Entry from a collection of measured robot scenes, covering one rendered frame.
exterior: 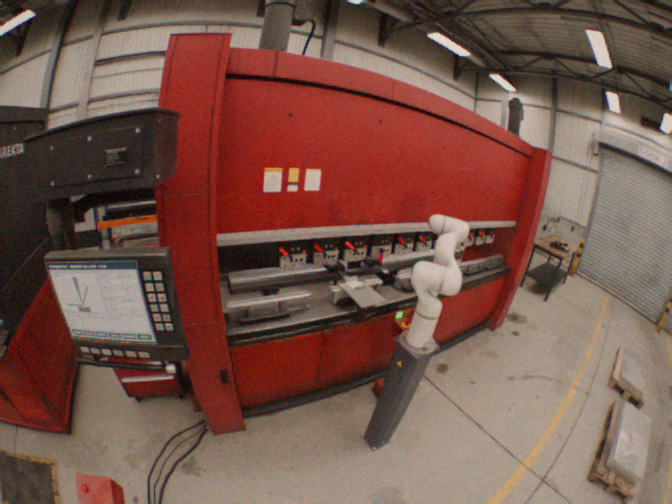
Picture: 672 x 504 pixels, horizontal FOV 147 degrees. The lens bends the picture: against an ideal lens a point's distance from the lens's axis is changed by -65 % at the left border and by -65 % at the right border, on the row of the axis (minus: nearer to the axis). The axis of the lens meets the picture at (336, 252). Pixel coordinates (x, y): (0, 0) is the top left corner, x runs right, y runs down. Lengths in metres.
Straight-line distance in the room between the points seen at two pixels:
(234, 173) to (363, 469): 1.95
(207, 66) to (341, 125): 0.76
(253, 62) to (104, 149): 0.83
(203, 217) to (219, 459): 1.58
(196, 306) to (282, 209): 0.63
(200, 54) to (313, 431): 2.28
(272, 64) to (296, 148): 0.44
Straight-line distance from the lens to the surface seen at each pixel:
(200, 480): 2.04
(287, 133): 1.36
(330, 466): 2.03
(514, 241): 3.40
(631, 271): 8.37
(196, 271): 1.22
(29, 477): 2.79
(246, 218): 1.38
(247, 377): 1.82
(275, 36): 1.50
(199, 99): 1.10
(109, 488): 1.30
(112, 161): 0.72
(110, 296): 0.83
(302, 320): 1.65
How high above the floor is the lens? 1.87
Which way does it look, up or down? 22 degrees down
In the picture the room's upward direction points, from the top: 7 degrees clockwise
